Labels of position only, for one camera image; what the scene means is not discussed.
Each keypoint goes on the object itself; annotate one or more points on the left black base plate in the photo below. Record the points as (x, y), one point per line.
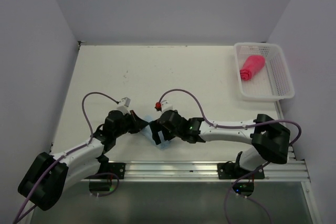
(116, 168)

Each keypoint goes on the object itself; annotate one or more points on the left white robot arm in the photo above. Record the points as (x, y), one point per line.
(51, 174)

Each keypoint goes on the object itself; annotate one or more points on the white plastic basket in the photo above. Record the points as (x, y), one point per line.
(273, 82)

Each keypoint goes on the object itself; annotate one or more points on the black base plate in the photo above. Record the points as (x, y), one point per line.
(230, 170)
(116, 168)

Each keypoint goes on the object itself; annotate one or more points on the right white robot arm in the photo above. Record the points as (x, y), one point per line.
(269, 140)

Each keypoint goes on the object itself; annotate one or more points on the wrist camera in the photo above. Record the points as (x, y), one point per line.
(123, 105)
(163, 106)

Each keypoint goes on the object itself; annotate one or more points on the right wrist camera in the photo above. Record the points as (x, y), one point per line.
(163, 106)

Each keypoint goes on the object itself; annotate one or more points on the light blue towel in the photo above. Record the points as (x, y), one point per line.
(163, 144)

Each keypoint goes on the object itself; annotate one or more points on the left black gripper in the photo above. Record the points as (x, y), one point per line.
(137, 123)

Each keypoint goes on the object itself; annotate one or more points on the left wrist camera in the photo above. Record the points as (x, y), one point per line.
(123, 105)

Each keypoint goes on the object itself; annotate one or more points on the red towel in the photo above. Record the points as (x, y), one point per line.
(252, 66)

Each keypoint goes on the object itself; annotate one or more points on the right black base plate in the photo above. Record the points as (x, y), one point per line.
(230, 170)

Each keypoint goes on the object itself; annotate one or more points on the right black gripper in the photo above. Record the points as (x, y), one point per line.
(156, 127)

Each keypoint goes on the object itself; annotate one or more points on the aluminium mounting rail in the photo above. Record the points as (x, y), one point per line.
(198, 171)

